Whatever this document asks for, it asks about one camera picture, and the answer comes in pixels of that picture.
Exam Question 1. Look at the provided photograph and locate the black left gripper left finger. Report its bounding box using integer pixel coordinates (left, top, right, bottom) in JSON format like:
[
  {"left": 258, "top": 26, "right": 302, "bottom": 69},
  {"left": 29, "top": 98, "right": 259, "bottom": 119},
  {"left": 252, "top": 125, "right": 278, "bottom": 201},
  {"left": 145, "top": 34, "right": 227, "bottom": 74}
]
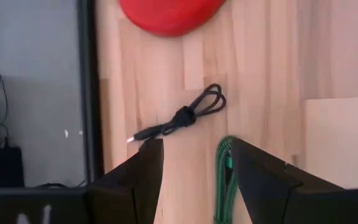
[{"left": 85, "top": 138, "right": 165, "bottom": 224}]

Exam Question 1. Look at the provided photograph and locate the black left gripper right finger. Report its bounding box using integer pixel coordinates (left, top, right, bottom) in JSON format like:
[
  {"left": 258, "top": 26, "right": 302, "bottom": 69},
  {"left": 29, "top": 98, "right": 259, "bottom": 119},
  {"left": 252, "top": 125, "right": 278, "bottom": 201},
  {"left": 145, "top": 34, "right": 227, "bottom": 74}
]
[{"left": 230, "top": 138, "right": 346, "bottom": 224}]

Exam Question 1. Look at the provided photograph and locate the green braided USB cable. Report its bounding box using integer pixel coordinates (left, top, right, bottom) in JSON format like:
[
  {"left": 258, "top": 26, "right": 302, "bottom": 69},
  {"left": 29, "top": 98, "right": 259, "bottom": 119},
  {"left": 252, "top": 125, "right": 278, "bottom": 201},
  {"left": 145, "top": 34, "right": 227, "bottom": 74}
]
[{"left": 213, "top": 135, "right": 239, "bottom": 224}]

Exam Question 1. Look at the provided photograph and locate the black USB cable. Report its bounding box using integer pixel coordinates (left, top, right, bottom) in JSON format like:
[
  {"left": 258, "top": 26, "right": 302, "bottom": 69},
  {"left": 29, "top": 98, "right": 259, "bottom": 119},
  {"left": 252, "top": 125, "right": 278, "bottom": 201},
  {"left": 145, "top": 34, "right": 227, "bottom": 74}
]
[{"left": 126, "top": 83, "right": 227, "bottom": 144}]

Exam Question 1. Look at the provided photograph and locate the black table edge rail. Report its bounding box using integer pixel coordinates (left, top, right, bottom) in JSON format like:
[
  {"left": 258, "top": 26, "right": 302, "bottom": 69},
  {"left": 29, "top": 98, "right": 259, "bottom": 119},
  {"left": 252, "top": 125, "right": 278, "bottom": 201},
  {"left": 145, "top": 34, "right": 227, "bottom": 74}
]
[{"left": 76, "top": 0, "right": 105, "bottom": 187}]

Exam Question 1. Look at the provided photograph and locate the red camera stand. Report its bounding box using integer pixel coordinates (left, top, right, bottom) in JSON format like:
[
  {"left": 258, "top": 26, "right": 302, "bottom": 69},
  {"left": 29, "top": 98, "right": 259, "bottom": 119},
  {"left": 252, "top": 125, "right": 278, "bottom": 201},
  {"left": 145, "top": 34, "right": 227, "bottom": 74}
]
[{"left": 118, "top": 0, "right": 228, "bottom": 38}]

